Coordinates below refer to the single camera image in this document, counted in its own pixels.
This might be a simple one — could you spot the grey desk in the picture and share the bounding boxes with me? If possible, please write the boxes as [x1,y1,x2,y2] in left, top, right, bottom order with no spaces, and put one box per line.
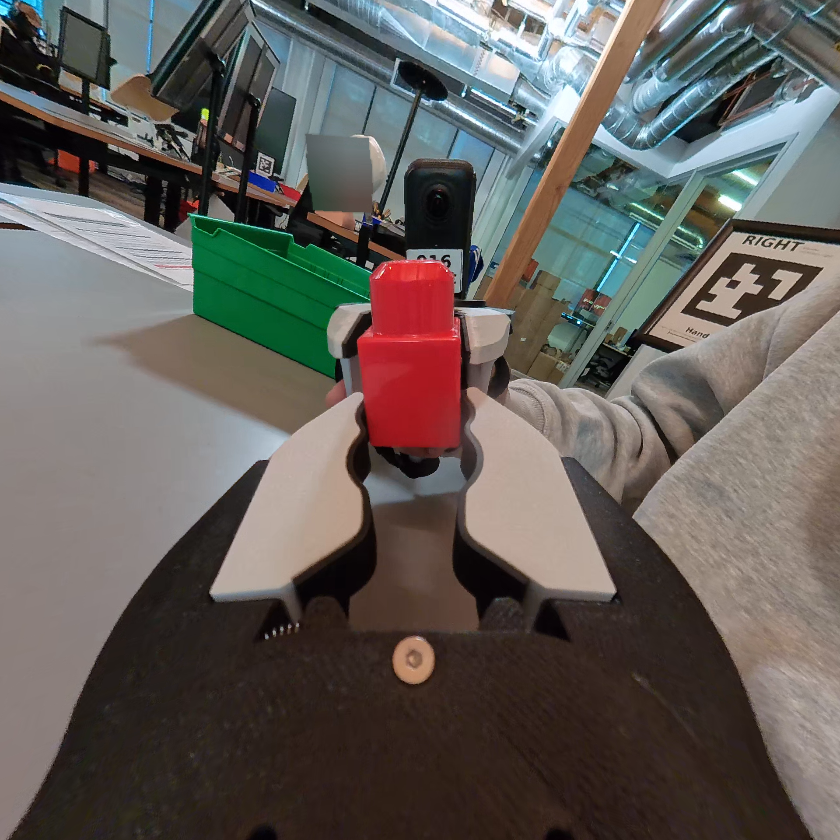
[0,184,480,815]

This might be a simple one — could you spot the framed marker poster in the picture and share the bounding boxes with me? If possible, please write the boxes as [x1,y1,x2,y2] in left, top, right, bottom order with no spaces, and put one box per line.
[637,218,840,353]

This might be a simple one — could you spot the wooden workbench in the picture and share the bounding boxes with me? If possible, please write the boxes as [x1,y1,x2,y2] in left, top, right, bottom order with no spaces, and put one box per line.
[0,82,296,211]

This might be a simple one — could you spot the large tilted black monitor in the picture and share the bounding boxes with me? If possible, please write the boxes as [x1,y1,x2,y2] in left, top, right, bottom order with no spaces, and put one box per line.
[150,0,257,109]

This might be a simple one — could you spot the person's right hand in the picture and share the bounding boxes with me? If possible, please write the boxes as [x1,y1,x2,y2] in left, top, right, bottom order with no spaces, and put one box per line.
[326,381,458,462]

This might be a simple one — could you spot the wooden curved panel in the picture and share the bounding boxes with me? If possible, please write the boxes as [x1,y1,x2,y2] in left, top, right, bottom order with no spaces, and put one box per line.
[110,74,179,123]

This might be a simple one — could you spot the person's grey sweatshirt torso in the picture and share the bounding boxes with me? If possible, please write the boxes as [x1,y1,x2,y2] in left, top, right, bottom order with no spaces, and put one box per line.
[633,394,840,840]

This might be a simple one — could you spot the black pole stand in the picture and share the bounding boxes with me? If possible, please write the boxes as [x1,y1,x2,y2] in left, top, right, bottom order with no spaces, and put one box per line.
[384,60,449,198]

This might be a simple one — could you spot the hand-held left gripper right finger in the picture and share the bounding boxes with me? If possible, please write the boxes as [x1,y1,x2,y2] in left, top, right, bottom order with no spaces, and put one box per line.
[451,387,619,626]

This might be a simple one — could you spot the small black monitor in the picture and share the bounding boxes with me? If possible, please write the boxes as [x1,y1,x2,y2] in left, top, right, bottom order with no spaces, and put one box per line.
[58,7,112,89]

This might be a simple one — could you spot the printed paper sheet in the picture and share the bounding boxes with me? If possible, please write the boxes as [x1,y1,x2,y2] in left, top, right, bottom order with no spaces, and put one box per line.
[0,196,196,291]

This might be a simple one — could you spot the stack of cardboard boxes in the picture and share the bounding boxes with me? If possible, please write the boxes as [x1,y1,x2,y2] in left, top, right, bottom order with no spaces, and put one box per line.
[505,269,631,385]

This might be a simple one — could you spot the person's right forearm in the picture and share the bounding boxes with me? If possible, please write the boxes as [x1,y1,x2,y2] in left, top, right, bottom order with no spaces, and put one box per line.
[505,279,840,519]

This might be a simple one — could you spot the silver ventilation duct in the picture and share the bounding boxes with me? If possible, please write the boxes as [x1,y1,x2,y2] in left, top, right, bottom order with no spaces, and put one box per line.
[512,0,840,148]

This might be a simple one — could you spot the green storage bin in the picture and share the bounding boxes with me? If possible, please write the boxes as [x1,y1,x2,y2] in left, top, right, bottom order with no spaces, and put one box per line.
[189,213,375,379]

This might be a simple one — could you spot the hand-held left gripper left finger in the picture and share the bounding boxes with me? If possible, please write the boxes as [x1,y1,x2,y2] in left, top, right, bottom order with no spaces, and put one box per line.
[209,392,379,623]

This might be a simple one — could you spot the red toy block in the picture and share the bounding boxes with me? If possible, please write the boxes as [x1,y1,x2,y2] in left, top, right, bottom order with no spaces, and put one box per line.
[356,259,463,448]

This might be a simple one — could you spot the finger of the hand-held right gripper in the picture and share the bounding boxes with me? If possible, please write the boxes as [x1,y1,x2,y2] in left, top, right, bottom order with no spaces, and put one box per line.
[326,302,373,399]
[458,308,514,401]

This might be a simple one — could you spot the wooden post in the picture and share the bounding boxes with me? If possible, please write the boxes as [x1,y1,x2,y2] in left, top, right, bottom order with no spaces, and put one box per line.
[482,0,672,309]

